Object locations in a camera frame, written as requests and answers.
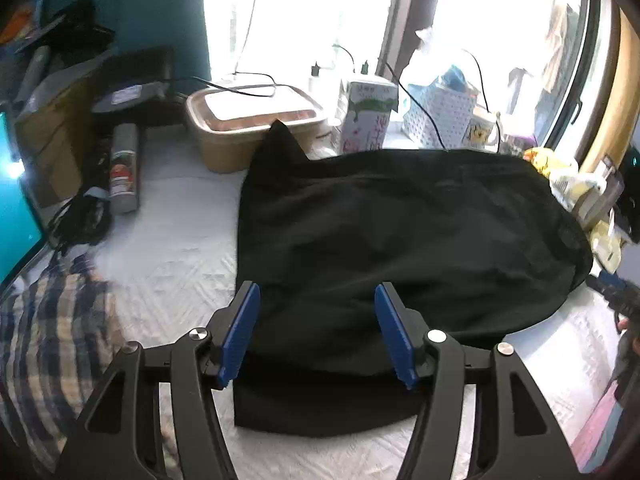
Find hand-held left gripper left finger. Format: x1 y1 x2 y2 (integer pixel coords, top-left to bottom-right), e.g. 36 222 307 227
54 280 262 480

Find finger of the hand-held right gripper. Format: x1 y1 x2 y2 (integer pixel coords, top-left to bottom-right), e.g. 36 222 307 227
586 269 640 328

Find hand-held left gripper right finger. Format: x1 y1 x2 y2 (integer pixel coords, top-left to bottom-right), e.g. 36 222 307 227
374 282 583 480

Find black pants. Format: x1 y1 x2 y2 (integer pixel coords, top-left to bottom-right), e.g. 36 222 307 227
233 120 594 438

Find pile of yellow packets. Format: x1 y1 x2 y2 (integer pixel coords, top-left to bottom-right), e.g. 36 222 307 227
522 146 626 273

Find plaid cloth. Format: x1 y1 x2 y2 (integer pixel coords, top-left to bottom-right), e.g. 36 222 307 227
0 252 166 478

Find grey spray can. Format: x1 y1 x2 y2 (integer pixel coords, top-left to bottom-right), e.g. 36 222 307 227
108 123 141 215

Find yellow print mug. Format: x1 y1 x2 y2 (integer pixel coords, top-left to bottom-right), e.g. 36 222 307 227
462 112 501 151

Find brown food container with lid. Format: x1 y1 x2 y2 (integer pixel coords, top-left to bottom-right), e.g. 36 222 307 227
185 84 328 174

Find white carton with green print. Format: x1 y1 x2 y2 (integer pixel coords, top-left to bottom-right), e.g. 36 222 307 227
336 74 399 156

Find white perforated basket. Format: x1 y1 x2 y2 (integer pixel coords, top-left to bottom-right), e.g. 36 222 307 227
401 76 476 150

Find laptop screen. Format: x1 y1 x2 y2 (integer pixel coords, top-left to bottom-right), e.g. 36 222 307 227
0 102 48 288

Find black round device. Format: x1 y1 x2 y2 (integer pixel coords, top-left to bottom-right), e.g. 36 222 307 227
91 46 176 128

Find cardboard box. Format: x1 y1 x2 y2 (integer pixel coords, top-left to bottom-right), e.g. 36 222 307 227
14 55 113 211

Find teal curtain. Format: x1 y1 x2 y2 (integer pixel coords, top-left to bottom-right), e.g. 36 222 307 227
45 0 212 83

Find black cable bundle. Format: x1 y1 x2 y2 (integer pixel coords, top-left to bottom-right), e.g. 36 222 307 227
46 137 115 256

